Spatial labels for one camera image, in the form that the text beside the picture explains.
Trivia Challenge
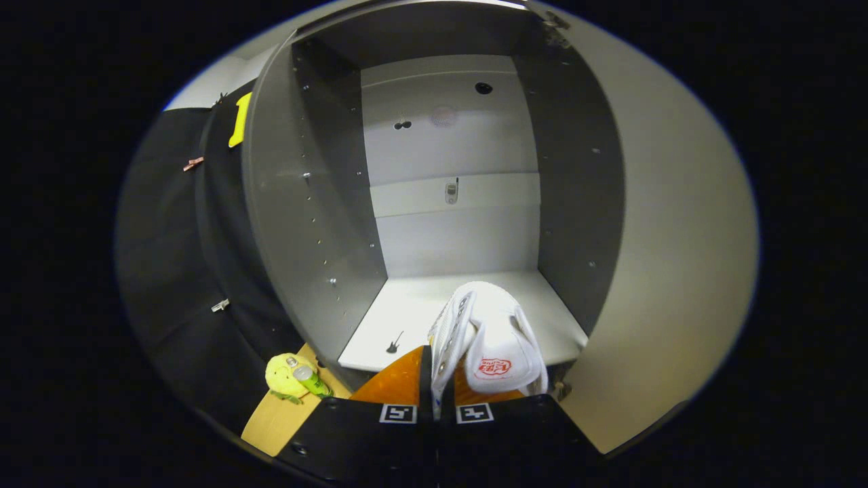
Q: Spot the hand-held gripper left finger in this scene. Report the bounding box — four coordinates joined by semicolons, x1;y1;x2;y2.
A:
277;346;435;486

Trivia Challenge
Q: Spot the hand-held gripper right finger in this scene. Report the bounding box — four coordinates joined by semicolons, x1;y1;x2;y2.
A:
437;369;601;486

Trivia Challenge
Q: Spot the grey shoe cabinet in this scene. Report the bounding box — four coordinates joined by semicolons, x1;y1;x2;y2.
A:
242;0;626;392

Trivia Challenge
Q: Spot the green bottle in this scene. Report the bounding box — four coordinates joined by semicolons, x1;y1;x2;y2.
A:
292;365;334;399

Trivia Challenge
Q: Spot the yellow plush toy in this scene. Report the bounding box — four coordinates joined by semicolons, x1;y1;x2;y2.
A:
264;352;319;405

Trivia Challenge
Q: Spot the black backdrop cloth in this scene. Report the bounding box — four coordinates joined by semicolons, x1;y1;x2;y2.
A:
114;80;307;436

